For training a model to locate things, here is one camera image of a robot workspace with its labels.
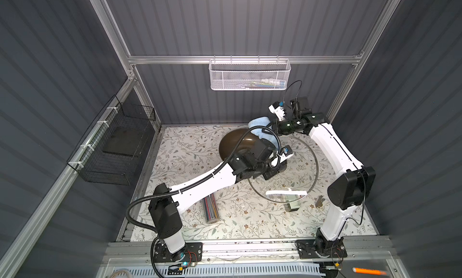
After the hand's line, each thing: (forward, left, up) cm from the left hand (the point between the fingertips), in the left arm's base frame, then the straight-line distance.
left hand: (281, 165), depth 71 cm
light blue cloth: (+19, +5, +6) cm, 21 cm away
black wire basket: (+5, +70, +2) cm, 71 cm away
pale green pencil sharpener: (-8, -8, -21) cm, 24 cm away
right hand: (+17, +4, +3) cm, 18 cm away
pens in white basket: (+45, +2, +9) cm, 46 cm away
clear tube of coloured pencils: (-10, +29, -21) cm, 38 cm away
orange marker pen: (-33, -34, -25) cm, 54 cm away
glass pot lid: (+8, -16, -26) cm, 31 cm away
